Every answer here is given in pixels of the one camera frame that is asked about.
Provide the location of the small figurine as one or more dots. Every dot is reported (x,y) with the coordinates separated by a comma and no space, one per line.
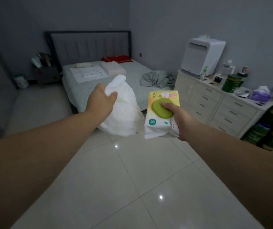
(243,72)

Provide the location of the yellow wet wipes pack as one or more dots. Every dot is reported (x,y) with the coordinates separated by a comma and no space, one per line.
(157,126)

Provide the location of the clear bottle white cap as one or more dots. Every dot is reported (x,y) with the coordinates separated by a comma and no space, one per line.
(227,67)

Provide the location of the dark grey nightstand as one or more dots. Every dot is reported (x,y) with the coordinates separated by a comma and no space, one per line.
(47,75)

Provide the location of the small patterned roll pillow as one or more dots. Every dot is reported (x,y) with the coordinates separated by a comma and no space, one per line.
(84,65)

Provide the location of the person's right forearm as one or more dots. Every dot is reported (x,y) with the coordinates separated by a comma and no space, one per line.
(241,169)

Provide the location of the crumpled grey blanket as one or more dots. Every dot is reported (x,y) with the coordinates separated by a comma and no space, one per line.
(157,79)

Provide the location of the white diaper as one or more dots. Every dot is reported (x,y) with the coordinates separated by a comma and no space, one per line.
(124,116)

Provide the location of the person's right hand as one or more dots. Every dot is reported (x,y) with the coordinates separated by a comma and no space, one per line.
(182,121)

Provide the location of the red embroidered pillow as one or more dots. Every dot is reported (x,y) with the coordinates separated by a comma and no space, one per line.
(117,59)

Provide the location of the cream foam pillow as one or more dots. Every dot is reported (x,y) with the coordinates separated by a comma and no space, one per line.
(113,68)

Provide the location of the person's left hand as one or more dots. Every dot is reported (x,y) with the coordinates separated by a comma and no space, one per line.
(98,102)

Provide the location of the stack of green cans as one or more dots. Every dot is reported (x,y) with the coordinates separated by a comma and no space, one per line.
(269,126)

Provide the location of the cream chest of drawers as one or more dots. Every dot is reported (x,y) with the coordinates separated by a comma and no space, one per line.
(212,102)

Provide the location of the person's left forearm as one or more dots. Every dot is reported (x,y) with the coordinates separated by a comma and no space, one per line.
(31,164)

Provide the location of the white changing mat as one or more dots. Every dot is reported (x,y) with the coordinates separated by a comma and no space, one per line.
(79,77)

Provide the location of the purple tissue pack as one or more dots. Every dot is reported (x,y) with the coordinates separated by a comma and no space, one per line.
(260,95)

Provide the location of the bed with green quilted sheet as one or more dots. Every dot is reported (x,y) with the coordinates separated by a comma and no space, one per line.
(136,73)

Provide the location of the white box appliance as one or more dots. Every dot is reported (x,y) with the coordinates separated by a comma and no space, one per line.
(202,57)

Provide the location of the small black white clock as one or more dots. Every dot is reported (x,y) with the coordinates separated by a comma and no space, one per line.
(218,79)

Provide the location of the green and white tube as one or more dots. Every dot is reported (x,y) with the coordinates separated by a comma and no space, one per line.
(203,73)

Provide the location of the green tin can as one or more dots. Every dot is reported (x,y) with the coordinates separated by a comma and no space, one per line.
(231,83)

